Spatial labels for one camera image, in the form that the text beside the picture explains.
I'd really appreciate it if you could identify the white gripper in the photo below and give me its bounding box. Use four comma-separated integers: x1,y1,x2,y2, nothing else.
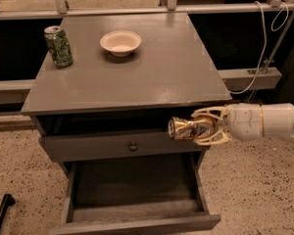
191,103,263,146

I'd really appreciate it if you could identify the crushed orange soda can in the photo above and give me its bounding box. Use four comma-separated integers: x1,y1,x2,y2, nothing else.
168,117,218,140

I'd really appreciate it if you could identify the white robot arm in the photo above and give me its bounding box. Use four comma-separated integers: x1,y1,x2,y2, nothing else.
191,103,294,142

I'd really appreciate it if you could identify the round dark drawer knob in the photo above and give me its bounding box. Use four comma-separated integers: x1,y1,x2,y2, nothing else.
128,143,137,152

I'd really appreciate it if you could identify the open grey lower drawer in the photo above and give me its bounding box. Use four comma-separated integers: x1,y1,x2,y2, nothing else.
50,152,221,235

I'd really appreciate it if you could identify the grey wooden drawer cabinet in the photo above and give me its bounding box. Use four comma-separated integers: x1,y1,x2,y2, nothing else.
22,13,230,235

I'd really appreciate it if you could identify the closed grey middle drawer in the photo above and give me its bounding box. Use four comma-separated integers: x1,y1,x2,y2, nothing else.
39,130,209,163

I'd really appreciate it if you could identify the green soda can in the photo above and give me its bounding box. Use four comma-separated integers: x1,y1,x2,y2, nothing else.
44,25,74,68

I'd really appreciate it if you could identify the diagonal metal pole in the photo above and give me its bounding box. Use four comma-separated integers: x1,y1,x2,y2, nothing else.
242,0,294,102

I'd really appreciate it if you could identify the white paper bowl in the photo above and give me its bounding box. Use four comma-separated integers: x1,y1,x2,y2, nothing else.
100,30,141,57

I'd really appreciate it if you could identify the black bar on floor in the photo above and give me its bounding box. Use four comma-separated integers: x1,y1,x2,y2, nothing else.
0,194,16,229

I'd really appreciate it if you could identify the white cable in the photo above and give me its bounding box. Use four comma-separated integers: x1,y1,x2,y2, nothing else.
227,0,290,95

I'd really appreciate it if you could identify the grey metal railing frame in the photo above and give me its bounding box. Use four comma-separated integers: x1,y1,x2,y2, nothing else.
0,0,294,114

